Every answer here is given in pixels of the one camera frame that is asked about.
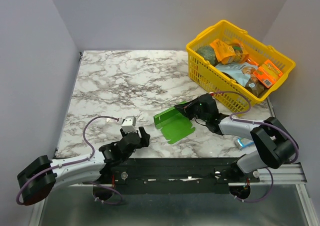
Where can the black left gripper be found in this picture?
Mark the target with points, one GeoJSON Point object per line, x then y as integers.
{"type": "Point", "coordinates": [145, 141]}

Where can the orange snack bag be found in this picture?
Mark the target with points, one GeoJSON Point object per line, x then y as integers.
{"type": "Point", "coordinates": [230, 51]}

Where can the aluminium frame rail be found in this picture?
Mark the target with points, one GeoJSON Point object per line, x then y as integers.
{"type": "Point", "coordinates": [280, 174]}

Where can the light blue snack bag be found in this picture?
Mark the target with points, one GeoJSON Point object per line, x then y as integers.
{"type": "Point", "coordinates": [242, 73]}

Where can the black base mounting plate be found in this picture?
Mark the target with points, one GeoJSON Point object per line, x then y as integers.
{"type": "Point", "coordinates": [159, 175]}

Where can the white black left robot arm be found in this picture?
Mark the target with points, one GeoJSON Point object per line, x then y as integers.
{"type": "Point", "coordinates": [44, 175]}

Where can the green paper box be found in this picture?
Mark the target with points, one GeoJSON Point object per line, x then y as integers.
{"type": "Point", "coordinates": [173, 125]}

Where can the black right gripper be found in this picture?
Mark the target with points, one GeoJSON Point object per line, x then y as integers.
{"type": "Point", "coordinates": [194, 108]}

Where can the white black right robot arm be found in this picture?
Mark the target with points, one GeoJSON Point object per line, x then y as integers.
{"type": "Point", "coordinates": [274, 145]}

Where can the orange cracker box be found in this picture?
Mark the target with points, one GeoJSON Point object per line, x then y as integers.
{"type": "Point", "coordinates": [268, 73]}

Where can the yellow plastic shopping basket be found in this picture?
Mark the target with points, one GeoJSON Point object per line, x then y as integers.
{"type": "Point", "coordinates": [230, 93]}

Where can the small blue white packet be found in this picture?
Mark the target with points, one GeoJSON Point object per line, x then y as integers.
{"type": "Point", "coordinates": [242, 143]}

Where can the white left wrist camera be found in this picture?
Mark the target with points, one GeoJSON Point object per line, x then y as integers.
{"type": "Point", "coordinates": [128, 124]}

